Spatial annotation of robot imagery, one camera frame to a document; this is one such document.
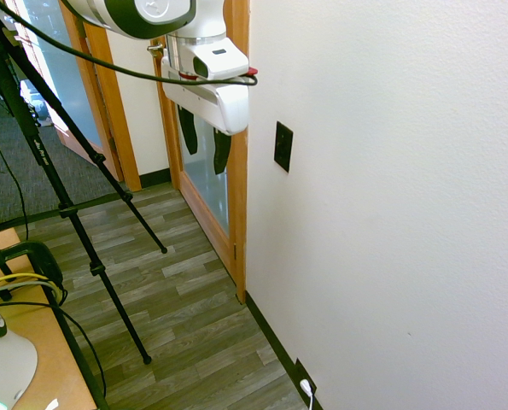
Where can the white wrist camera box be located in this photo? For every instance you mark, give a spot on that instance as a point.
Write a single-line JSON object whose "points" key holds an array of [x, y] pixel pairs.
{"points": [[214, 60]]}

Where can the wooden glass door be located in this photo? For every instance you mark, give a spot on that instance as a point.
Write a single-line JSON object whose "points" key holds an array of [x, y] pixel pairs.
{"points": [[204, 188]]}

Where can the wooden glass side panel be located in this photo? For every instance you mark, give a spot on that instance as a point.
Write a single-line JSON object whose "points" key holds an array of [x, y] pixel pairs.
{"points": [[72, 85]]}

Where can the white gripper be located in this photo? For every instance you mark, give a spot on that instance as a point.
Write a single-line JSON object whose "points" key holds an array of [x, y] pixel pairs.
{"points": [[213, 100]]}

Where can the wooden door frame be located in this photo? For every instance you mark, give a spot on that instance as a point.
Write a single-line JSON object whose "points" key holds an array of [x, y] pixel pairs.
{"points": [[240, 179]]}

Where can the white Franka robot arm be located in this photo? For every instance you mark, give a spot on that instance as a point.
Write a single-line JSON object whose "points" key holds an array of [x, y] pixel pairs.
{"points": [[125, 15]]}

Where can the black wall baseboard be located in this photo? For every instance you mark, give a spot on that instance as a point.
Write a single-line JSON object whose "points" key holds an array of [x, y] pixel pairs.
{"points": [[275, 341]]}

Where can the black table clamp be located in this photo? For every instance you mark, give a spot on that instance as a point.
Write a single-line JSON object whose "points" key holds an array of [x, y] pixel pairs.
{"points": [[31, 260]]}

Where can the black light switch plate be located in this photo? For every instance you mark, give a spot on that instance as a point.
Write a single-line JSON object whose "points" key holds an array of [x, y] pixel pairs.
{"points": [[283, 146]]}

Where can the black camera tripod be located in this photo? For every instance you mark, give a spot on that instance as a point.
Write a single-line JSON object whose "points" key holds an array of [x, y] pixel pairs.
{"points": [[65, 205]]}

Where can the black wall outlet plate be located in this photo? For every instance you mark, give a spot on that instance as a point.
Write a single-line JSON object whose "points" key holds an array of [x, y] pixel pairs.
{"points": [[306, 378]]}

